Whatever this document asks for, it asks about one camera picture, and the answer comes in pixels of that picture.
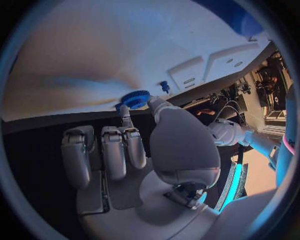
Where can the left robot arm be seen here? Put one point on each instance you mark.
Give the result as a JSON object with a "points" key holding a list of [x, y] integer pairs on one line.
{"points": [[260, 144]]}

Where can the thick long blue cylinder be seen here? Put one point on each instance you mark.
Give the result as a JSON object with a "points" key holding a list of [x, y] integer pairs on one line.
{"points": [[234, 16]]}

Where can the blue gear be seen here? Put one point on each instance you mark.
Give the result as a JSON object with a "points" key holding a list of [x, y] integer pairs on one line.
{"points": [[136, 97]]}

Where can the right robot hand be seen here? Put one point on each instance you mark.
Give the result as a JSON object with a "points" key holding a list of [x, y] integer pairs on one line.
{"points": [[182, 142]]}

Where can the glowing light bar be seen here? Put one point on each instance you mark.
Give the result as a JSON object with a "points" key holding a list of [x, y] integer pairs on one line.
{"points": [[234, 185]]}

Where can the white task board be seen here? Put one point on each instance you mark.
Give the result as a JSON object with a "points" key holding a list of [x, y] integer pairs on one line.
{"points": [[93, 46]]}

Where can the blue peg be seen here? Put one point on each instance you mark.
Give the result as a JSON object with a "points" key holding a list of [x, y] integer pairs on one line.
{"points": [[164, 86]]}

